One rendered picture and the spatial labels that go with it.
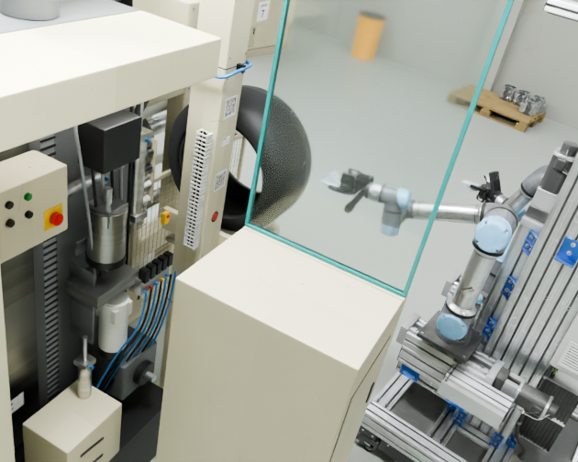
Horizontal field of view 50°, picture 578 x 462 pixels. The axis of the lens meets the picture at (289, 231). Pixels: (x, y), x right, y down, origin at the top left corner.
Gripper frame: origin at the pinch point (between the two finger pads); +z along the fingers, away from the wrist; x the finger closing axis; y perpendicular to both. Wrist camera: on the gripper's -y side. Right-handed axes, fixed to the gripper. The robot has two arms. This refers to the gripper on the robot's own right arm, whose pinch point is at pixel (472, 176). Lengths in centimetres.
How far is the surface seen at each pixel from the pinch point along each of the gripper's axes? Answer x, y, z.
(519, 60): 414, 108, 343
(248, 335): -168, -37, -89
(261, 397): -166, -18, -95
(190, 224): -156, -21, -13
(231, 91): -139, -70, -11
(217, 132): -145, -57, -14
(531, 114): 375, 143, 270
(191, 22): -143, -86, 16
